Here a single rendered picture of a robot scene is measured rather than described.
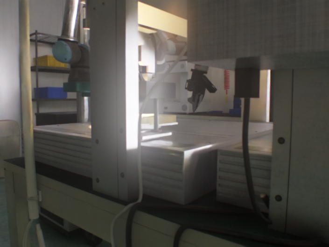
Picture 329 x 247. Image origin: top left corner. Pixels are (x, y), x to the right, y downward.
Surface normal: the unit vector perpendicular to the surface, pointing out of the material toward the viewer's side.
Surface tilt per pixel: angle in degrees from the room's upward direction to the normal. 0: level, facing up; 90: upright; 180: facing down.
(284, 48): 90
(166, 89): 90
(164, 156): 90
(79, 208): 90
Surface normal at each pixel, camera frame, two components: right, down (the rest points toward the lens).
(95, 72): -0.63, 0.07
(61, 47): -0.30, 0.21
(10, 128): 0.77, -0.07
